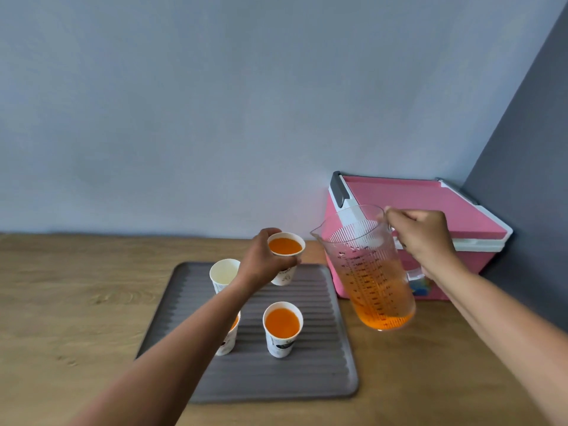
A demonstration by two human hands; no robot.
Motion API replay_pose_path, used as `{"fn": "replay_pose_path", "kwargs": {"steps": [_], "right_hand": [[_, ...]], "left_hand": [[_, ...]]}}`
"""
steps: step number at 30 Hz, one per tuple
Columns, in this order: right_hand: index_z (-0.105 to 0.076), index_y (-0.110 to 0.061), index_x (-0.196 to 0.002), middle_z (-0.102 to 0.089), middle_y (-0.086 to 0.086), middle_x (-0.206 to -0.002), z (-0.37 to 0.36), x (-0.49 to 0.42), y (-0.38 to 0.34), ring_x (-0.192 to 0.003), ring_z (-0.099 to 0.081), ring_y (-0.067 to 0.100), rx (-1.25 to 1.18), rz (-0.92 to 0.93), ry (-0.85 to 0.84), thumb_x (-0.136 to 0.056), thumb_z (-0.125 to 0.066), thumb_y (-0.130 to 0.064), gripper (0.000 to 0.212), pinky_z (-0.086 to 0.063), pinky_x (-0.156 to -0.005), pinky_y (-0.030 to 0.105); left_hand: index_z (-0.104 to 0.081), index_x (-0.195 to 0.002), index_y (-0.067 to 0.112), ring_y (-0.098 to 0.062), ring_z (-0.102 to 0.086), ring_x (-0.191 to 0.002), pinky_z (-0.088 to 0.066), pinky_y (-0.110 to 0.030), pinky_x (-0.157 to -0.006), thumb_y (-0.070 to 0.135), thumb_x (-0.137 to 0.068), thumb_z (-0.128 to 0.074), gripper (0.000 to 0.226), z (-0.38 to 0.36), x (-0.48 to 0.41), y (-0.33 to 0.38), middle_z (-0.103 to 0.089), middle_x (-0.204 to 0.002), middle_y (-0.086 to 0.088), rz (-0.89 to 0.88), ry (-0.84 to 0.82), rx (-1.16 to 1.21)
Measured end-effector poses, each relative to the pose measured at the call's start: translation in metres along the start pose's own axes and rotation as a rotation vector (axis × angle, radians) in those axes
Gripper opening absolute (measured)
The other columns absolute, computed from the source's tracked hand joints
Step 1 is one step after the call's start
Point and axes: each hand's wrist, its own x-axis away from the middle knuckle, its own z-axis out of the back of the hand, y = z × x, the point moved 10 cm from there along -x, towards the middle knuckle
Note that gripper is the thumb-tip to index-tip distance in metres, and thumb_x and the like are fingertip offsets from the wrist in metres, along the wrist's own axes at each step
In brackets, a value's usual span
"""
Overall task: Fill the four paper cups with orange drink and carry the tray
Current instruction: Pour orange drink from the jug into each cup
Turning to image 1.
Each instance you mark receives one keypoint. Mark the person's right hand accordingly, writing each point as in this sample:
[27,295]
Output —
[426,239]

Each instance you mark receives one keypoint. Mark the person's left hand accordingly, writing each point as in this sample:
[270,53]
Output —
[257,266]

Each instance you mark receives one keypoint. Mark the white paper cup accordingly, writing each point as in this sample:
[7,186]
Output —
[282,323]
[223,272]
[286,246]
[228,343]

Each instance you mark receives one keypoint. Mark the clear pitcher orange drink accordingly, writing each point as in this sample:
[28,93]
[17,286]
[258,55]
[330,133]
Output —
[377,297]

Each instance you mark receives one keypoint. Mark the person's right forearm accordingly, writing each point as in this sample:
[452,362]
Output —
[510,332]

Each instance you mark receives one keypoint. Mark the person's left forearm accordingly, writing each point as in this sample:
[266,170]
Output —
[168,363]

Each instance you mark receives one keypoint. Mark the pink cooler box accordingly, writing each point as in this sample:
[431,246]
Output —
[443,204]

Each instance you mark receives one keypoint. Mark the grey ribbed tray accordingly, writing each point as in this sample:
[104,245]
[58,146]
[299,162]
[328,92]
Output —
[319,363]

